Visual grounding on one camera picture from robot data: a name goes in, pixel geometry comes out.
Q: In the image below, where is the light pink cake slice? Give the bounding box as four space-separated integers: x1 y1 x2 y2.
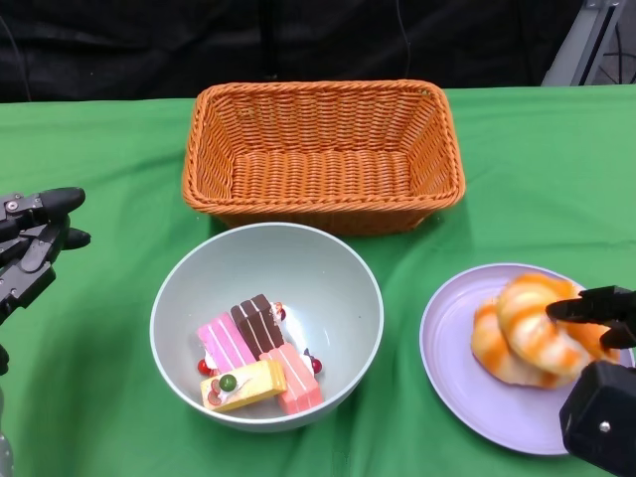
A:
196 311 258 378

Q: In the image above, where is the grey-green bowl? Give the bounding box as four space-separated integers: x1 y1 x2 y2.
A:
149 222 385 433

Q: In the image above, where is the lilac plate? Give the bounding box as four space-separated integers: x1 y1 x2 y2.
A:
419 262 636 456

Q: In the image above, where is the large orange-striped ring bread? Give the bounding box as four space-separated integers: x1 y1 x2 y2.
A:
470 296 562 389

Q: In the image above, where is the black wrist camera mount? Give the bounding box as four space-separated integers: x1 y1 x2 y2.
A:
558 361 636 477

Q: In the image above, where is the grey aluminium frame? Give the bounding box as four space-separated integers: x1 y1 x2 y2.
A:
541 0 636 88

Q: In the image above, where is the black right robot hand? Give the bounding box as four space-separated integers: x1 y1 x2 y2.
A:
545 285 636 352

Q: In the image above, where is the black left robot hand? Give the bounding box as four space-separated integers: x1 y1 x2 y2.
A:
0 187 92 377

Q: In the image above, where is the green tablecloth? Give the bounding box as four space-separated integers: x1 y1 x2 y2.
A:
0 83 636 477

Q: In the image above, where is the orange wicker basket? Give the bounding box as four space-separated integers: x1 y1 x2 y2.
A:
181 79 467 236

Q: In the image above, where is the brown chocolate cake slice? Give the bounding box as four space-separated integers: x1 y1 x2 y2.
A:
230 293 288 360

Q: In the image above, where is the black backdrop curtain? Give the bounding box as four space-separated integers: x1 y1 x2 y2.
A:
0 0 597 105

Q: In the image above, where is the small orange-striped ring bread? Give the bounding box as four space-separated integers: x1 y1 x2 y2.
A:
498 272 622 378

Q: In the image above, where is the salmon pink cake slice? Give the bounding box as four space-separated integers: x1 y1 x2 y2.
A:
258 343 324 416

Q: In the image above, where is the yellow cake slice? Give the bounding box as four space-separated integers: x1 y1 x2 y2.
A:
200 360 288 413

